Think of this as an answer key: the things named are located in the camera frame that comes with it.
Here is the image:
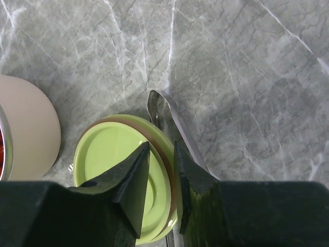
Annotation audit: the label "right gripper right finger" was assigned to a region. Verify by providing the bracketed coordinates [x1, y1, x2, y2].
[174, 144, 328, 246]

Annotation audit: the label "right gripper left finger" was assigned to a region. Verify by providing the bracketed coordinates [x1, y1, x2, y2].
[1, 142, 150, 246]

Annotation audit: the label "green round lid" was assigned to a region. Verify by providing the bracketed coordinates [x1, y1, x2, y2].
[73, 114, 177, 245]

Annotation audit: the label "metal serving tongs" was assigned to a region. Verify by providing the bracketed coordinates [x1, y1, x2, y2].
[146, 90, 221, 247]

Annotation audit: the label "beige metal lunch container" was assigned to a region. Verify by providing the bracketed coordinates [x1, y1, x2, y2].
[1, 75, 61, 181]

